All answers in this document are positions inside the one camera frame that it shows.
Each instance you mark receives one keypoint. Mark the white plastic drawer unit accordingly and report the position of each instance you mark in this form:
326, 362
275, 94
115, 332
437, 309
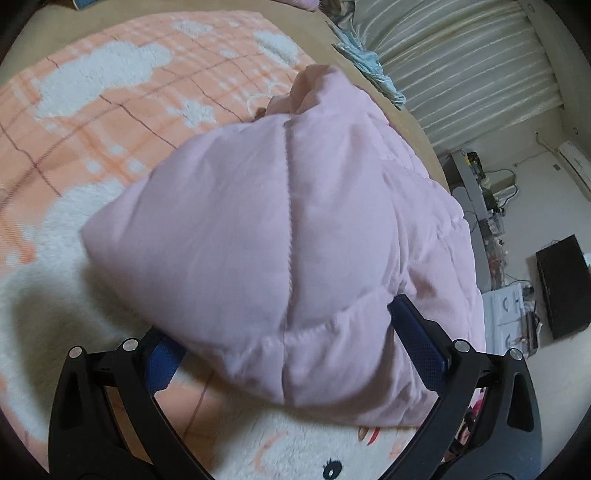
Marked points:
503, 314

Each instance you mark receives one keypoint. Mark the black box cabinet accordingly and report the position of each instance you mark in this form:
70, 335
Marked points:
563, 290

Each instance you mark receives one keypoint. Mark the pink quilted jacket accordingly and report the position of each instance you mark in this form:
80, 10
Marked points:
277, 230

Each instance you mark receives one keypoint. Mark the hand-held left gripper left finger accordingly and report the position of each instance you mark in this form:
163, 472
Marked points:
161, 364

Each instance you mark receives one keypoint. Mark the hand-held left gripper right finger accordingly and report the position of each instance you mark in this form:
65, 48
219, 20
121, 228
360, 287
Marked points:
420, 341

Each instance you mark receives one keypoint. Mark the white striped curtain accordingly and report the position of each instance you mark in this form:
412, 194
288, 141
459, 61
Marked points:
461, 60

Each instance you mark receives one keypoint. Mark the white air conditioner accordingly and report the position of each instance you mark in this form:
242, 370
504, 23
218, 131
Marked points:
577, 166

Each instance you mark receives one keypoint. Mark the light blue garment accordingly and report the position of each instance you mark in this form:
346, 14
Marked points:
369, 69

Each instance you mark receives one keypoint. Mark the cluttered grey desk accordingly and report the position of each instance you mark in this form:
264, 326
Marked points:
471, 194

